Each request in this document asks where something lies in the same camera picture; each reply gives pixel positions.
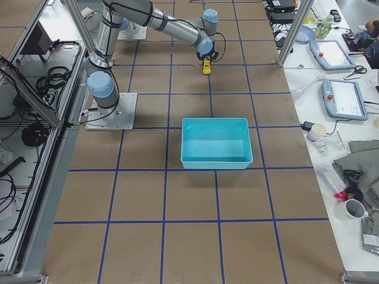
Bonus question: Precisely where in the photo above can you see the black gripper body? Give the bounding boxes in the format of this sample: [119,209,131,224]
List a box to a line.
[196,49,219,62]

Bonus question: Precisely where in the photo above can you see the yellow toy beetle car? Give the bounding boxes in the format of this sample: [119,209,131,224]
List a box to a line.
[203,60,211,75]

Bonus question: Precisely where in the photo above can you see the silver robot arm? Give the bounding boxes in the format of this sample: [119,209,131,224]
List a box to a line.
[85,1,219,119]

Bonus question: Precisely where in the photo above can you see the light blue plastic bin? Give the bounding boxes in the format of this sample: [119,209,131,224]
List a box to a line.
[181,118,253,170]

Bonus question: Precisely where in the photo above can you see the light blue plate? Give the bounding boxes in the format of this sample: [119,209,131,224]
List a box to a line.
[296,25,315,44]

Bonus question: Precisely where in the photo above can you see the upper blue teach pendant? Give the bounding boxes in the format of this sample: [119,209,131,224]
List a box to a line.
[309,40,356,70]

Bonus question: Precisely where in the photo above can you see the blue teach pendant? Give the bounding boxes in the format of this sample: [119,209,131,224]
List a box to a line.
[322,79,368,121]
[309,40,356,70]

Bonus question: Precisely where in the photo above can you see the lower blue teach pendant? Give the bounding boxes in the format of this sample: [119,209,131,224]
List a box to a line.
[322,79,368,121]

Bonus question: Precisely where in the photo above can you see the black scissors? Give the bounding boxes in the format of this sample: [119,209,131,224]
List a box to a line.
[343,65,367,80]

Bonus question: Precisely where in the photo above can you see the grey cloth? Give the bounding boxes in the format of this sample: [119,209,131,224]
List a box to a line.
[332,140,378,209]

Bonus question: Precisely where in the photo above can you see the white mug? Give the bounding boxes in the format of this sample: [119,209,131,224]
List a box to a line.
[334,199,368,221]

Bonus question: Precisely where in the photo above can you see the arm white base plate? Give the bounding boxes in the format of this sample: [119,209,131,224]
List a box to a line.
[85,92,137,131]
[117,22,147,41]

